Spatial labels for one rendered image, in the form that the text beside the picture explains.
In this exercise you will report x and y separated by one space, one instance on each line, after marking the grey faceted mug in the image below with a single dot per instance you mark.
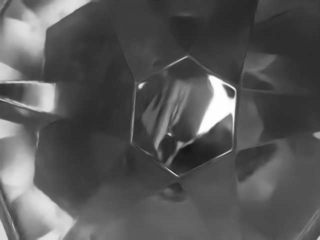
100 100

